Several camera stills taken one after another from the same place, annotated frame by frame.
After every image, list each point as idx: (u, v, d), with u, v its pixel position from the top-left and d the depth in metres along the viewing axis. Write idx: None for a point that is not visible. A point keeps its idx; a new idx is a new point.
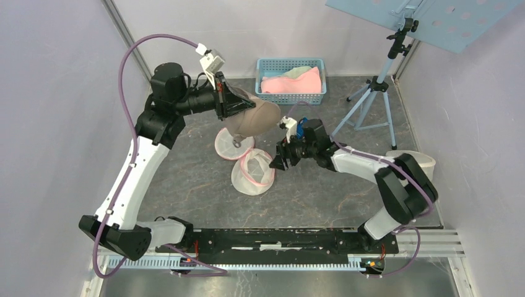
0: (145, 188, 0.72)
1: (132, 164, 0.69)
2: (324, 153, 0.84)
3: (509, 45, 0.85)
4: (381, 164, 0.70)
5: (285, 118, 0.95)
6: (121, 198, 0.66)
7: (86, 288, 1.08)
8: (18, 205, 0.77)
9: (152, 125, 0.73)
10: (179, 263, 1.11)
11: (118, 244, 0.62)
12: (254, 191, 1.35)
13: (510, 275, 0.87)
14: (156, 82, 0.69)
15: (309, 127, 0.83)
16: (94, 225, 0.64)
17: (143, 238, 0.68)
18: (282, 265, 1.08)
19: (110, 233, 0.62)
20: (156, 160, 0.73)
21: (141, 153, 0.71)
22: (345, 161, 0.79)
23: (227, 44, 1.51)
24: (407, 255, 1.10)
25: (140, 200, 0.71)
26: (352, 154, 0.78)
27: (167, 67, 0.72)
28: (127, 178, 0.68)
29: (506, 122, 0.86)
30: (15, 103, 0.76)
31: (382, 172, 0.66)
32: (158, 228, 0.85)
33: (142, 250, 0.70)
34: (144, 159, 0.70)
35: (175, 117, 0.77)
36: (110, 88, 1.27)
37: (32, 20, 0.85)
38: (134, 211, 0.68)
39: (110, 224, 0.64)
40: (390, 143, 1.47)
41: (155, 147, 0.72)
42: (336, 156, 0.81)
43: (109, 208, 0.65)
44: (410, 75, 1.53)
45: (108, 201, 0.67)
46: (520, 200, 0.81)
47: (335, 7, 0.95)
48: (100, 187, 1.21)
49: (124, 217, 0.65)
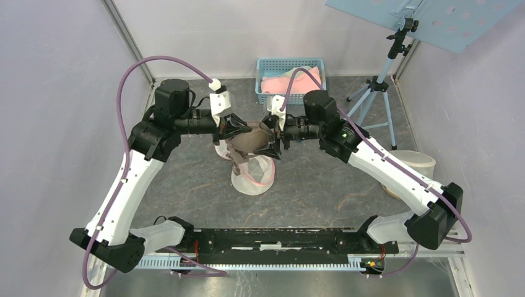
0: (138, 201, 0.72)
1: (123, 179, 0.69)
2: (338, 139, 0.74)
3: (509, 45, 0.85)
4: (427, 194, 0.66)
5: (280, 112, 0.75)
6: (111, 213, 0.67)
7: (86, 288, 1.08)
8: (19, 205, 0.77)
9: (146, 137, 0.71)
10: (179, 263, 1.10)
11: (107, 260, 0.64)
12: (255, 191, 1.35)
13: (510, 275, 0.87)
14: (161, 94, 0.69)
15: (318, 104, 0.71)
16: (84, 239, 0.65)
17: (134, 251, 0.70)
18: (282, 265, 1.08)
19: (99, 249, 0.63)
20: (148, 175, 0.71)
21: (133, 167, 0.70)
22: (373, 167, 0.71)
23: (227, 44, 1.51)
24: (407, 255, 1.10)
25: (133, 213, 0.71)
26: (386, 163, 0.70)
27: (174, 81, 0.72)
28: (117, 193, 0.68)
29: (506, 121, 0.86)
30: (15, 103, 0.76)
31: (435, 210, 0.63)
32: (151, 234, 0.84)
33: (134, 261, 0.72)
34: (135, 175, 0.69)
35: (171, 132, 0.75)
36: (110, 88, 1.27)
37: (33, 21, 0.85)
38: (127, 224, 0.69)
39: (99, 240, 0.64)
40: (390, 143, 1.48)
41: (147, 162, 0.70)
42: (361, 156, 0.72)
43: (99, 224, 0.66)
44: (410, 75, 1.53)
45: (99, 216, 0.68)
46: (520, 200, 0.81)
47: (336, 7, 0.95)
48: (101, 187, 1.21)
49: (114, 233, 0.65)
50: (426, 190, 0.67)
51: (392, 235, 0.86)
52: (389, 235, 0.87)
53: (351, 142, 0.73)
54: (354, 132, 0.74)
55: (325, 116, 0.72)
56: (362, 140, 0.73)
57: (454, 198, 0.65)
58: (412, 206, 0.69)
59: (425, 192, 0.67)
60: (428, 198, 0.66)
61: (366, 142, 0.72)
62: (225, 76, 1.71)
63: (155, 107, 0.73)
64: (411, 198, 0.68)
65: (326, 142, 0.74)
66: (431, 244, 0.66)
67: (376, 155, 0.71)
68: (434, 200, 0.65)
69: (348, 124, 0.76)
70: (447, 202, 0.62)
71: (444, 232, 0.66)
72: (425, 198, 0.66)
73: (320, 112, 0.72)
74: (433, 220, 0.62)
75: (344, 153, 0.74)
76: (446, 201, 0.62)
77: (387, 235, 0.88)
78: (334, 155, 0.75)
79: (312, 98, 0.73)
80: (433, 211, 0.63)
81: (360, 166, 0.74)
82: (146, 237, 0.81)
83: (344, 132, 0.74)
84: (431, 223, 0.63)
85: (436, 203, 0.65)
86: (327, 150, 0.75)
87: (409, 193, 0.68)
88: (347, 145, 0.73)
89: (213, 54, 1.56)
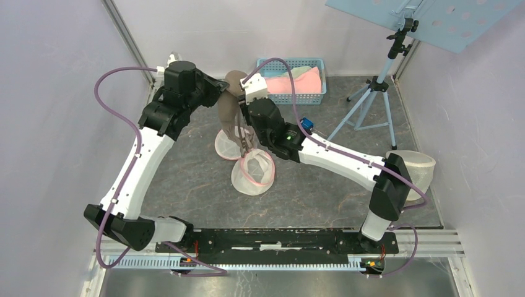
0: (149, 177, 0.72)
1: (137, 154, 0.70)
2: (285, 143, 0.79)
3: (509, 45, 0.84)
4: (372, 169, 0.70)
5: (243, 83, 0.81)
6: (126, 187, 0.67)
7: (86, 288, 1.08)
8: (20, 205, 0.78)
9: (157, 117, 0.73)
10: (179, 263, 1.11)
11: (123, 232, 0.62)
12: (255, 191, 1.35)
13: (510, 275, 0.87)
14: (170, 73, 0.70)
15: (262, 114, 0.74)
16: (98, 214, 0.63)
17: (146, 229, 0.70)
18: (282, 265, 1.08)
19: (115, 221, 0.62)
20: (161, 151, 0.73)
21: (146, 144, 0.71)
22: (320, 158, 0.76)
23: (226, 44, 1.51)
24: (407, 255, 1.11)
25: (145, 189, 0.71)
26: (329, 150, 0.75)
27: (181, 63, 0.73)
28: (132, 167, 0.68)
29: (506, 122, 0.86)
30: (15, 103, 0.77)
31: (381, 181, 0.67)
32: (158, 221, 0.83)
33: (144, 241, 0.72)
34: (150, 150, 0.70)
35: (181, 110, 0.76)
36: (110, 88, 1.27)
37: (31, 21, 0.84)
38: (139, 200, 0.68)
39: (115, 213, 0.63)
40: (390, 143, 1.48)
41: (160, 138, 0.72)
42: (307, 152, 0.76)
43: (114, 197, 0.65)
44: (410, 75, 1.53)
45: (112, 190, 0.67)
46: (520, 202, 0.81)
47: (336, 7, 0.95)
48: (101, 187, 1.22)
49: (128, 206, 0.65)
50: (369, 166, 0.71)
51: (377, 226, 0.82)
52: (372, 223, 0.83)
53: (296, 142, 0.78)
54: (298, 133, 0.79)
55: (269, 124, 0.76)
56: (306, 137, 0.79)
57: (395, 167, 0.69)
58: (366, 185, 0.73)
59: (368, 168, 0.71)
60: (372, 172, 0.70)
61: (309, 138, 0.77)
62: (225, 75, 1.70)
63: (164, 88, 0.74)
64: (360, 177, 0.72)
65: (275, 146, 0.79)
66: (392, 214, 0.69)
67: (320, 147, 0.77)
68: (378, 173, 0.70)
69: (294, 125, 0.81)
70: (389, 171, 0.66)
71: (400, 200, 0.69)
72: (370, 172, 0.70)
73: (265, 120, 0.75)
74: (384, 192, 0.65)
75: (293, 154, 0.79)
76: (387, 171, 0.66)
77: (371, 227, 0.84)
78: (285, 157, 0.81)
79: (257, 108, 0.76)
80: (380, 184, 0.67)
81: (310, 161, 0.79)
82: (154, 221, 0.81)
83: (289, 135, 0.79)
84: (382, 195, 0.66)
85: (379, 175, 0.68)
86: (278, 154, 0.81)
87: (356, 172, 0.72)
88: (293, 146, 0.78)
89: (213, 53, 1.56)
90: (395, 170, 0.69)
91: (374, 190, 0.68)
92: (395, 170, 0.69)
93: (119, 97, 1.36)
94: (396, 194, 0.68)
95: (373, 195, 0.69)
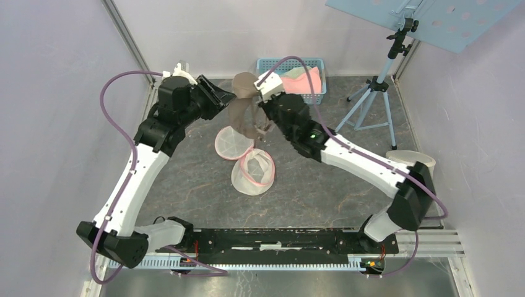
0: (144, 193, 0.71)
1: (132, 171, 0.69)
2: (309, 141, 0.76)
3: (509, 45, 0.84)
4: (397, 176, 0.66)
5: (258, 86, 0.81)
6: (121, 203, 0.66)
7: (86, 288, 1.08)
8: (20, 205, 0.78)
9: (153, 133, 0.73)
10: (179, 263, 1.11)
11: (117, 250, 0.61)
12: (255, 191, 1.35)
13: (511, 276, 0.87)
14: (163, 91, 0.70)
15: (292, 111, 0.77)
16: (91, 231, 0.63)
17: (140, 245, 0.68)
18: (282, 265, 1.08)
19: (108, 239, 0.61)
20: (156, 167, 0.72)
21: (141, 160, 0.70)
22: (342, 159, 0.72)
23: (227, 44, 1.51)
24: (407, 255, 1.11)
25: (139, 205, 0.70)
26: (352, 153, 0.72)
27: (175, 80, 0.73)
28: (125, 184, 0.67)
29: (506, 122, 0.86)
30: (15, 103, 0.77)
31: (403, 189, 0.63)
32: (155, 231, 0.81)
33: (138, 258, 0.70)
34: (144, 167, 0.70)
35: (176, 127, 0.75)
36: (110, 88, 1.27)
37: (31, 21, 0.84)
38: (134, 217, 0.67)
39: (108, 231, 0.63)
40: (390, 143, 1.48)
41: (155, 154, 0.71)
42: (329, 152, 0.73)
43: (108, 215, 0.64)
44: (410, 75, 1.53)
45: (107, 207, 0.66)
46: (520, 202, 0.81)
47: (336, 7, 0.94)
48: (101, 187, 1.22)
49: (122, 224, 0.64)
50: (392, 171, 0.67)
51: (384, 229, 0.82)
52: (377, 226, 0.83)
53: (319, 142, 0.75)
54: (322, 132, 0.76)
55: (297, 120, 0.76)
56: (329, 137, 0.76)
57: (421, 176, 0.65)
58: (386, 191, 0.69)
59: (391, 174, 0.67)
60: (395, 179, 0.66)
61: (334, 138, 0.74)
62: (225, 75, 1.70)
63: (158, 104, 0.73)
64: (382, 183, 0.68)
65: (299, 143, 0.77)
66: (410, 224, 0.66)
67: (343, 148, 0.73)
68: (402, 180, 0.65)
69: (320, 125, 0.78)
70: (412, 179, 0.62)
71: (421, 210, 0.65)
72: (393, 179, 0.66)
73: (293, 116, 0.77)
74: (405, 201, 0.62)
75: (316, 153, 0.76)
76: (412, 178, 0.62)
77: (376, 228, 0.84)
78: (307, 156, 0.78)
79: (288, 104, 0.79)
80: (402, 190, 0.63)
81: (330, 161, 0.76)
82: (149, 232, 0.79)
83: (313, 133, 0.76)
84: (404, 203, 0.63)
85: (403, 182, 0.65)
86: (300, 151, 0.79)
87: (377, 177, 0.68)
88: (316, 145, 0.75)
89: (213, 53, 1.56)
90: (419, 179, 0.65)
91: (395, 197, 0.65)
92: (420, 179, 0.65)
93: (119, 98, 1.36)
94: (419, 203, 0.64)
95: (394, 202, 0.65)
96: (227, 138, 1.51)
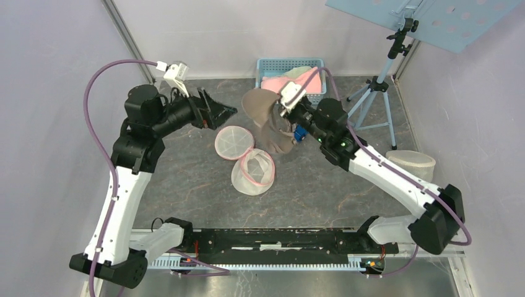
0: (132, 216, 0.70)
1: (114, 197, 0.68)
2: (338, 149, 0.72)
3: (510, 44, 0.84)
4: (426, 195, 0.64)
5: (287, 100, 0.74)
6: (109, 232, 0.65)
7: (86, 288, 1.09)
8: (19, 205, 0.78)
9: (129, 151, 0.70)
10: (179, 263, 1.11)
11: (114, 279, 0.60)
12: (255, 191, 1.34)
13: (511, 276, 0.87)
14: (132, 106, 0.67)
15: (331, 117, 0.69)
16: (84, 264, 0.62)
17: (138, 265, 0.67)
18: (282, 265, 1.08)
19: (103, 270, 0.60)
20: (139, 187, 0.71)
21: (122, 184, 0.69)
22: (370, 172, 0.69)
23: (226, 44, 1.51)
24: (408, 255, 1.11)
25: (130, 228, 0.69)
26: (382, 166, 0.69)
27: (140, 91, 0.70)
28: (111, 212, 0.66)
29: (506, 122, 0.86)
30: (15, 103, 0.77)
31: (431, 211, 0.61)
32: (152, 243, 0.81)
33: (139, 276, 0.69)
34: (127, 190, 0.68)
35: (153, 141, 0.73)
36: (110, 88, 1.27)
37: (31, 21, 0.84)
38: (125, 242, 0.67)
39: (101, 262, 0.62)
40: (390, 143, 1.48)
41: (135, 175, 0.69)
42: (360, 163, 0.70)
43: (98, 245, 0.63)
44: (410, 75, 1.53)
45: (95, 238, 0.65)
46: (520, 202, 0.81)
47: (336, 7, 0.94)
48: (101, 187, 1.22)
49: (115, 252, 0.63)
50: (422, 192, 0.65)
51: (392, 236, 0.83)
52: (384, 232, 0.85)
53: (349, 151, 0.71)
54: (353, 141, 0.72)
55: (333, 128, 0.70)
56: (360, 147, 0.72)
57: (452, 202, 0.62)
58: (412, 210, 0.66)
59: (420, 193, 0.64)
60: (424, 199, 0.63)
61: (364, 149, 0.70)
62: (225, 75, 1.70)
63: (129, 120, 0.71)
64: (408, 202, 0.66)
65: (327, 150, 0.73)
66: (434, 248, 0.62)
67: (373, 161, 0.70)
68: (430, 202, 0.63)
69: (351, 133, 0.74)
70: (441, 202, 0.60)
71: (447, 236, 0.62)
72: (421, 198, 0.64)
73: (330, 123, 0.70)
74: (433, 224, 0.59)
75: (343, 161, 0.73)
76: (441, 201, 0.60)
77: (382, 231, 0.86)
78: (333, 162, 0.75)
79: (327, 108, 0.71)
80: (429, 213, 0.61)
81: (358, 172, 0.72)
82: (148, 245, 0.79)
83: (343, 141, 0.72)
84: (430, 226, 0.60)
85: (431, 205, 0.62)
86: (327, 156, 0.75)
87: (406, 195, 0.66)
88: (345, 154, 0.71)
89: (213, 53, 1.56)
90: (449, 204, 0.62)
91: (422, 218, 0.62)
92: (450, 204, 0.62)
93: (119, 97, 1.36)
94: (447, 229, 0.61)
95: (419, 223, 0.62)
96: (227, 138, 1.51)
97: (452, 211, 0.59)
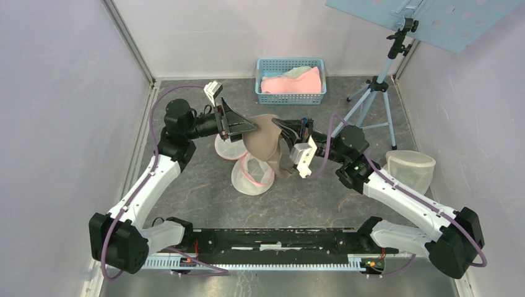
0: (156, 197, 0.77)
1: (151, 172, 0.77)
2: (352, 172, 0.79)
3: (510, 44, 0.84)
4: (441, 219, 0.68)
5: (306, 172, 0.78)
6: (137, 198, 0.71)
7: (86, 288, 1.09)
8: (19, 205, 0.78)
9: (166, 153, 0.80)
10: (179, 263, 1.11)
11: (128, 239, 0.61)
12: (255, 191, 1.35)
13: (511, 275, 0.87)
14: (168, 120, 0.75)
15: (353, 147, 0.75)
16: (106, 222, 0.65)
17: (143, 248, 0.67)
18: (282, 265, 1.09)
19: (124, 226, 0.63)
20: (171, 175, 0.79)
21: (160, 165, 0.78)
22: (384, 195, 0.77)
23: (227, 44, 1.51)
24: (407, 255, 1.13)
25: (150, 206, 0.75)
26: (396, 189, 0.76)
27: (176, 106, 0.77)
28: (145, 183, 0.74)
29: (506, 122, 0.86)
30: (15, 103, 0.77)
31: (447, 234, 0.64)
32: (154, 235, 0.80)
33: (137, 265, 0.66)
34: (162, 171, 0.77)
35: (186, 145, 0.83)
36: (110, 87, 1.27)
37: (31, 21, 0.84)
38: (143, 215, 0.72)
39: (123, 220, 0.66)
40: (390, 143, 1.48)
41: (172, 163, 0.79)
42: (373, 185, 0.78)
43: (125, 205, 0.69)
44: (410, 75, 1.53)
45: (122, 202, 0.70)
46: (520, 202, 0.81)
47: (336, 7, 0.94)
48: (101, 187, 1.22)
49: (137, 215, 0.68)
50: (437, 215, 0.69)
51: (398, 244, 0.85)
52: (395, 242, 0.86)
53: (363, 174, 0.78)
54: (366, 164, 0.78)
55: (352, 155, 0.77)
56: (373, 171, 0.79)
57: (468, 224, 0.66)
58: (428, 233, 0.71)
59: (436, 216, 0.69)
60: (439, 223, 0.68)
61: (377, 173, 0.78)
62: (225, 75, 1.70)
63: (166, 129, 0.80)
64: (423, 224, 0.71)
65: (343, 173, 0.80)
66: (454, 271, 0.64)
67: (387, 184, 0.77)
68: (446, 224, 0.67)
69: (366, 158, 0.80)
70: (457, 225, 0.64)
71: (466, 260, 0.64)
72: (436, 222, 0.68)
73: (351, 151, 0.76)
74: (448, 245, 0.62)
75: (357, 184, 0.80)
76: (457, 225, 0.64)
77: (391, 239, 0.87)
78: (348, 185, 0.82)
79: (349, 137, 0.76)
80: (446, 236, 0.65)
81: (373, 195, 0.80)
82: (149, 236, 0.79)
83: (357, 165, 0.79)
84: (446, 249, 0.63)
85: (446, 227, 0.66)
86: (342, 180, 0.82)
87: (421, 218, 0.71)
88: (359, 177, 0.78)
89: (213, 53, 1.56)
90: (465, 227, 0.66)
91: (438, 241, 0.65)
92: (467, 228, 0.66)
93: (119, 97, 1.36)
94: (464, 252, 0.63)
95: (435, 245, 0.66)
96: None
97: (468, 235, 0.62)
